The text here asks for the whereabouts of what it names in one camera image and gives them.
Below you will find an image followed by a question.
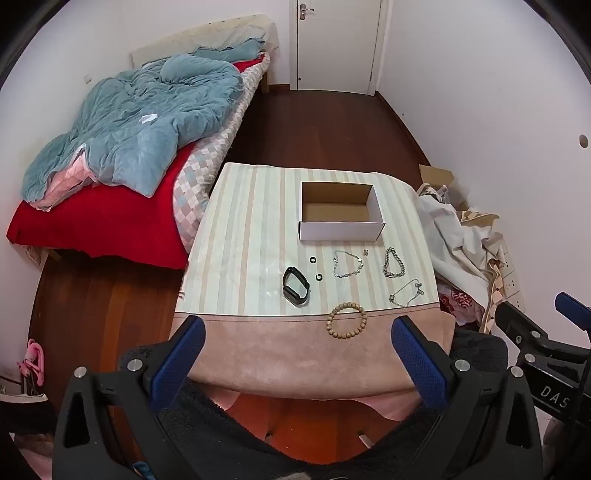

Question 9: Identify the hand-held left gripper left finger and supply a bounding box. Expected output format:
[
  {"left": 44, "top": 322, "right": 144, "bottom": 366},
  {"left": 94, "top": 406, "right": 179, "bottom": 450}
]
[{"left": 54, "top": 315, "right": 207, "bottom": 480}]

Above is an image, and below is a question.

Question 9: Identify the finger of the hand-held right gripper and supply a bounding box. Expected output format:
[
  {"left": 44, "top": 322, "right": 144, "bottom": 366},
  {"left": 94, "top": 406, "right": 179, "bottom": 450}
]
[
  {"left": 493, "top": 301, "right": 561, "bottom": 365},
  {"left": 554, "top": 291, "right": 591, "bottom": 334}
]

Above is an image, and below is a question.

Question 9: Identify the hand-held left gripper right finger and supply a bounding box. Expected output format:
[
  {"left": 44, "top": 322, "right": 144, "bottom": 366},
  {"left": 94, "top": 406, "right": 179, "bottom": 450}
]
[{"left": 390, "top": 315, "right": 543, "bottom": 480}]

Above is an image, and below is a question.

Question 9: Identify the thin silver slider bracelet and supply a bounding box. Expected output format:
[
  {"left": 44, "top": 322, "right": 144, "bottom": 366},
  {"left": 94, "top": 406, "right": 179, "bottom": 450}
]
[{"left": 389, "top": 278, "right": 424, "bottom": 308}]

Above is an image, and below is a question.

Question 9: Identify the chunky silver chain bracelet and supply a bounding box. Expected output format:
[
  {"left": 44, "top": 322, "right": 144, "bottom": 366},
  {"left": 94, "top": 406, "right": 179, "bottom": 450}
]
[{"left": 383, "top": 247, "right": 405, "bottom": 280}]

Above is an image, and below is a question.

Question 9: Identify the wooden bead bracelet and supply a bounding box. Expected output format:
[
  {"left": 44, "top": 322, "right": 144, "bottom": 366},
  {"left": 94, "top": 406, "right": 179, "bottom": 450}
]
[{"left": 327, "top": 302, "right": 369, "bottom": 340}]

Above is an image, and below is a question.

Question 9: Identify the thin silver charm bracelet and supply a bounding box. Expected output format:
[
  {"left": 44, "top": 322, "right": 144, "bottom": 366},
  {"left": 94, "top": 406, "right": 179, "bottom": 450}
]
[{"left": 331, "top": 250, "right": 366, "bottom": 279}]

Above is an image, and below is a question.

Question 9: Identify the black fitness band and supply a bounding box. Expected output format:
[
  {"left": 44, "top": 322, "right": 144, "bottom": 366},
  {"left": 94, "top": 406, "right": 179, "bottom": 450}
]
[{"left": 283, "top": 266, "right": 311, "bottom": 306}]

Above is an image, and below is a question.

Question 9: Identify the white cardboard box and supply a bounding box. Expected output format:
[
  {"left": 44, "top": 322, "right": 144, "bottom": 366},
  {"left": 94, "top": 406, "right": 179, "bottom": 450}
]
[{"left": 298, "top": 181, "right": 386, "bottom": 242}]

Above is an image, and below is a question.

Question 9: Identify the white power outlet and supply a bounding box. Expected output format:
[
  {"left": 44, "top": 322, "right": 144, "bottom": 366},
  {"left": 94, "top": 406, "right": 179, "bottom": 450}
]
[{"left": 501, "top": 258, "right": 527, "bottom": 311}]

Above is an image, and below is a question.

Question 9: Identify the red patterned cloth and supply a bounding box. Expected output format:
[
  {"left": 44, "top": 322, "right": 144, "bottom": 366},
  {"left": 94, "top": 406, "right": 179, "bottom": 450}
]
[{"left": 438, "top": 285, "right": 486, "bottom": 325}]

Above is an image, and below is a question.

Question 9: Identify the beige patterned cloth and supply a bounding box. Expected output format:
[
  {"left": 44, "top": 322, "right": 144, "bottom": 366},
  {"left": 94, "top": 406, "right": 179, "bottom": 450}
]
[{"left": 457, "top": 210, "right": 509, "bottom": 278}]

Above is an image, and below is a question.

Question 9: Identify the white cloth pile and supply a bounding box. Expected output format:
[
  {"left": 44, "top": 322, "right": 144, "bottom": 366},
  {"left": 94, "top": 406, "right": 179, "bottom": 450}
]
[{"left": 416, "top": 182, "right": 509, "bottom": 333}]

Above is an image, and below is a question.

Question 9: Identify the pink hanger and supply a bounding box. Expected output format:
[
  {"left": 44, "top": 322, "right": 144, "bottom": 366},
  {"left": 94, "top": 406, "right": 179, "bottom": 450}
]
[{"left": 16, "top": 338, "right": 47, "bottom": 386}]

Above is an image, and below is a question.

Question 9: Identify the brown cardboard box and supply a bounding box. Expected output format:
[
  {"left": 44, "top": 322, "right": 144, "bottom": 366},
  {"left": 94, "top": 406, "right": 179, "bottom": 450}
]
[{"left": 418, "top": 165, "right": 469, "bottom": 208}]

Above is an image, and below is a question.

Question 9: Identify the checkered mattress cover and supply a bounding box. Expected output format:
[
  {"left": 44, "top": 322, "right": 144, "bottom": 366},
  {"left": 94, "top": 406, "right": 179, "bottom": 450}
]
[{"left": 173, "top": 62, "right": 271, "bottom": 254}]

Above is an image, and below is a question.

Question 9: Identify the pink blanket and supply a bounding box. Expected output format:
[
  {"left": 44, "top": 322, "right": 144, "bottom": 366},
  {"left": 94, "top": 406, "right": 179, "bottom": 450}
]
[{"left": 39, "top": 152, "right": 100, "bottom": 210}]

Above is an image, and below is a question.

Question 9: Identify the blue quilt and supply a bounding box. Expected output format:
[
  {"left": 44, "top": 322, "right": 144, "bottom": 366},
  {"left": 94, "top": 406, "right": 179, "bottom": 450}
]
[{"left": 21, "top": 38, "right": 273, "bottom": 204}]

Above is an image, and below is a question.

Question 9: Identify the white door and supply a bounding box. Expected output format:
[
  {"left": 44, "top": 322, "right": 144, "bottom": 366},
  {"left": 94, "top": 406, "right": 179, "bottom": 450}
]
[{"left": 290, "top": 0, "right": 389, "bottom": 96}]

